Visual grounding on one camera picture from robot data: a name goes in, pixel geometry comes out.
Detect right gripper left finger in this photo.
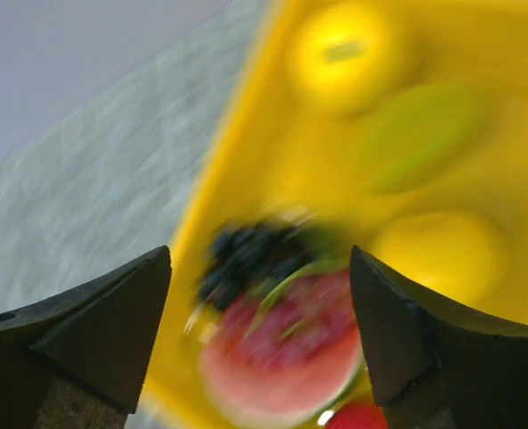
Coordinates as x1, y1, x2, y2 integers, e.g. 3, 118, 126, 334
0, 246, 172, 428

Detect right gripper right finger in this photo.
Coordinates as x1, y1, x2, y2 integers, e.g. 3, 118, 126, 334
350, 247, 528, 428

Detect yellow pear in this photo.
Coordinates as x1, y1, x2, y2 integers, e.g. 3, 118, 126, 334
369, 211, 507, 307

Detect yellow apple with stem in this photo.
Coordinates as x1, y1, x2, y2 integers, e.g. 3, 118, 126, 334
286, 1, 415, 115

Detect red strawberry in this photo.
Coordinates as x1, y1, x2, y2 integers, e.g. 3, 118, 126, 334
325, 402, 389, 429

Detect red grape bunch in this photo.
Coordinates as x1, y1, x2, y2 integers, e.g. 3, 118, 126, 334
237, 269, 357, 367

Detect watermelon slice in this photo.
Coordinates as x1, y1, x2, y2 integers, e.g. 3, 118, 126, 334
198, 294, 365, 428

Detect dark purple grape bunch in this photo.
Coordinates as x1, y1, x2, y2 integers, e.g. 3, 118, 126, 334
196, 222, 320, 312

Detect yellow plastic tray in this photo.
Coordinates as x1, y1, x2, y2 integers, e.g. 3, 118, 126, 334
143, 1, 528, 428

